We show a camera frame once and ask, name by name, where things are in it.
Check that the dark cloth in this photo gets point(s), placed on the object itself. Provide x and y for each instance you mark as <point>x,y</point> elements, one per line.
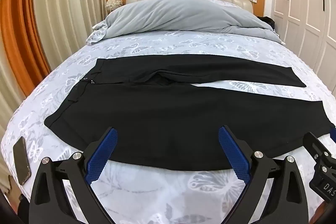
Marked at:
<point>267,21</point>

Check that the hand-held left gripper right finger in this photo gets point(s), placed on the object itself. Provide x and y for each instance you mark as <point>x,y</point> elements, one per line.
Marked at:
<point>233,153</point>

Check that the orange curtain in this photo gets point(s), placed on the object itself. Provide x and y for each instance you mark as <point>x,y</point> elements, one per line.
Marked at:
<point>15,43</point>

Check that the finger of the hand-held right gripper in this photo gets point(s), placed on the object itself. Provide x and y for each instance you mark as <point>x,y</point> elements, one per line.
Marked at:
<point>315,144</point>
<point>333,134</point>

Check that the beige pleated curtain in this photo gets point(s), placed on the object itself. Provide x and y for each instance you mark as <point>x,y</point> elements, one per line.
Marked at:
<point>65,3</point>
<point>10,98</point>

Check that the black smartphone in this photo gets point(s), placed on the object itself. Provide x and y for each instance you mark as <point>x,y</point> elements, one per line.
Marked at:
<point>21,161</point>

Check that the white wardrobe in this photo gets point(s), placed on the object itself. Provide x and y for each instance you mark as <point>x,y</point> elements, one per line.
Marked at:
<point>296,3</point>

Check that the butterfly print bed sheet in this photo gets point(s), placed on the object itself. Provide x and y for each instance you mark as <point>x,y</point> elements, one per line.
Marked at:
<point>157,187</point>

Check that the black pants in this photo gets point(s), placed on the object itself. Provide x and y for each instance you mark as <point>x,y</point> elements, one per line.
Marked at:
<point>157,121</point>

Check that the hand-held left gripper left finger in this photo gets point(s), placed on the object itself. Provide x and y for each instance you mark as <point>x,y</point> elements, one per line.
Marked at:
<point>103,153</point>

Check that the grey duvet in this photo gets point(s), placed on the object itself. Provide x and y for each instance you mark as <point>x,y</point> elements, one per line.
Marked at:
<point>170,16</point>

